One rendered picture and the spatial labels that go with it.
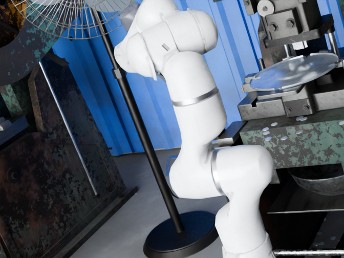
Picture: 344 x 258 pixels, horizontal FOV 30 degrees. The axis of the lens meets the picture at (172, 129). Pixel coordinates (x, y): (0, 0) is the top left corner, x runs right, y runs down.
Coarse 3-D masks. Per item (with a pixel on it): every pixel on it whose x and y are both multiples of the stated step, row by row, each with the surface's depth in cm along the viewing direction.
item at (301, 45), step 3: (297, 42) 211; (300, 42) 210; (303, 42) 211; (306, 42) 210; (294, 45) 213; (297, 45) 211; (300, 45) 211; (303, 45) 210; (306, 45) 211; (294, 48) 213; (297, 48) 212; (300, 48) 211; (303, 48) 211
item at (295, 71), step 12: (288, 60) 218; (300, 60) 213; (312, 60) 209; (324, 60) 205; (336, 60) 200; (264, 72) 215; (276, 72) 210; (288, 72) 204; (300, 72) 200; (312, 72) 198; (324, 72) 192; (252, 84) 207; (264, 84) 203; (276, 84) 199; (288, 84) 195
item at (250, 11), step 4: (244, 0) 203; (248, 0) 202; (252, 0) 203; (300, 0) 194; (304, 0) 194; (244, 4) 202; (248, 4) 202; (252, 4) 203; (256, 4) 205; (248, 8) 203; (252, 8) 203; (256, 8) 205; (248, 12) 204; (252, 12) 203
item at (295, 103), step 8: (312, 80) 204; (288, 88) 192; (296, 88) 190; (304, 88) 200; (312, 88) 203; (256, 96) 195; (264, 96) 194; (272, 96) 192; (280, 96) 191; (288, 96) 204; (296, 96) 202; (304, 96) 201; (288, 104) 205; (296, 104) 204; (304, 104) 202; (312, 104) 202; (288, 112) 205; (296, 112) 205; (304, 112) 204; (312, 112) 202
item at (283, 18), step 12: (264, 0) 202; (276, 0) 201; (288, 0) 200; (312, 0) 205; (264, 12) 204; (276, 12) 202; (288, 12) 198; (300, 12) 199; (312, 12) 204; (264, 24) 207; (276, 24) 202; (288, 24) 198; (300, 24) 201; (312, 24) 202; (276, 36) 204; (288, 36) 202
